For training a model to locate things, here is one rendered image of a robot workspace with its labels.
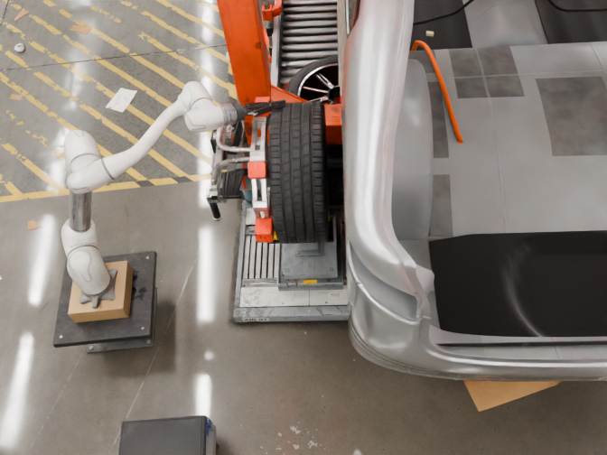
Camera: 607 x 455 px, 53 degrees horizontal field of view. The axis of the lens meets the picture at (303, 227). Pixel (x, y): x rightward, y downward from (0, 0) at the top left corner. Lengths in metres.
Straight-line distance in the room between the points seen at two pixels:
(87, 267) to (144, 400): 0.80
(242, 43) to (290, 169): 0.69
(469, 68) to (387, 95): 1.24
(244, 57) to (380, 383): 1.77
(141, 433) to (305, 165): 1.42
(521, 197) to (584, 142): 0.37
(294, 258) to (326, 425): 0.89
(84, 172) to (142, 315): 0.92
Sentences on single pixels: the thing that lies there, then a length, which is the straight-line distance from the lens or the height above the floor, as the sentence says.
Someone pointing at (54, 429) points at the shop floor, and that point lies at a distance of 3.57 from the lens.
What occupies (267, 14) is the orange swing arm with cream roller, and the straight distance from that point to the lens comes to 4.39.
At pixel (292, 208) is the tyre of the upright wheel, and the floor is 0.98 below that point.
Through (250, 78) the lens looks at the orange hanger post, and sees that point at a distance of 3.11.
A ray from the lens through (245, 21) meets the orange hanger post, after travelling 2.89.
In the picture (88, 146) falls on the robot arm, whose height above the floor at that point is 1.19.
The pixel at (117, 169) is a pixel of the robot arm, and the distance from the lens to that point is 2.70.
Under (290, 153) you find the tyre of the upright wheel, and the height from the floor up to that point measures 1.15.
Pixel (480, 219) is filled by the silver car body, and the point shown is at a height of 0.92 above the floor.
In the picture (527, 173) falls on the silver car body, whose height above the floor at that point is 0.99.
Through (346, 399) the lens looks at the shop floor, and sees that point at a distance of 3.27.
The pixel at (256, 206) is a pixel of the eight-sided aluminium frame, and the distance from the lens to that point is 2.67.
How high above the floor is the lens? 3.12
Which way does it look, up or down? 56 degrees down
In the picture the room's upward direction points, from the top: 7 degrees counter-clockwise
